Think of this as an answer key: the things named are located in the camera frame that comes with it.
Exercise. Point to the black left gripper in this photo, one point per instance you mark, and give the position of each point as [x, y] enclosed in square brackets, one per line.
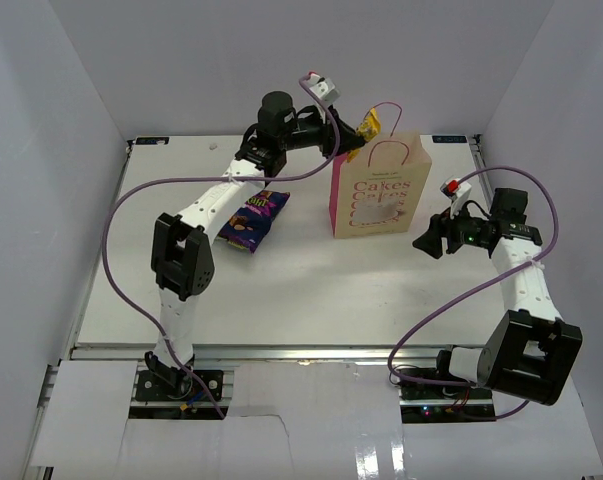
[325, 131]

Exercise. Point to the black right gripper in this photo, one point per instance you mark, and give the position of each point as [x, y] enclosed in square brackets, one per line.
[442, 226]

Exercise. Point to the yellow M&M packet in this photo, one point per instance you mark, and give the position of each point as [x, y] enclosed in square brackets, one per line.
[367, 130]

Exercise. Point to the purple snack bag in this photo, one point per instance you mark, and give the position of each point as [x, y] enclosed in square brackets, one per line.
[251, 223]

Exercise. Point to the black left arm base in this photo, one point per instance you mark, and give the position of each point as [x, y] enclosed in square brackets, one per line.
[154, 398]

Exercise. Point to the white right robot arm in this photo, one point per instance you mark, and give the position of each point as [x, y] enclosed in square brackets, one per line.
[532, 350]

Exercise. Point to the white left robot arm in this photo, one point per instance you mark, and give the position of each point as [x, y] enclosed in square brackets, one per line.
[181, 253]

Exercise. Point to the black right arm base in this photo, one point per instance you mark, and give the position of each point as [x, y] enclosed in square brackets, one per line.
[436, 404]

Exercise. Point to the blue label right corner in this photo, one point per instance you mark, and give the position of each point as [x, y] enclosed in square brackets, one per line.
[449, 139]

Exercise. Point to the blue label corner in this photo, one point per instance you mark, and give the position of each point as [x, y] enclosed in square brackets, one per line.
[449, 139]
[152, 140]

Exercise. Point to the blue label left corner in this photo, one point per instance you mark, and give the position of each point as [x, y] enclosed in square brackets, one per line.
[152, 140]

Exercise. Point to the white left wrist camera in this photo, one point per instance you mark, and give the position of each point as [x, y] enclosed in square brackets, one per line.
[323, 88]

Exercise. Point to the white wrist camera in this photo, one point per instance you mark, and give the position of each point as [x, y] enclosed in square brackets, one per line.
[458, 192]
[323, 88]

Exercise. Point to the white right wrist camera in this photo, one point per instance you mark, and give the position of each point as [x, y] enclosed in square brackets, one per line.
[458, 192]

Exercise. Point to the paper bag with pink handles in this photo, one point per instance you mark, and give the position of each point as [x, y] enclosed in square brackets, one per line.
[379, 190]

